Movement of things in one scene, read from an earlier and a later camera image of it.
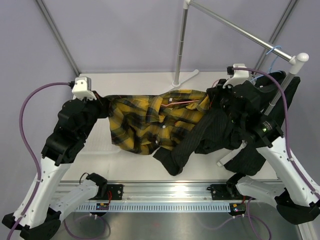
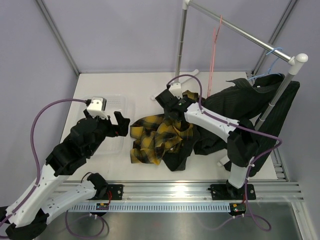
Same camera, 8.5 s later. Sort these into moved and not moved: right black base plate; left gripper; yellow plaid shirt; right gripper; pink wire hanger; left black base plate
Moved: left gripper; right gripper; yellow plaid shirt; pink wire hanger
Not moved: right black base plate; left black base plate
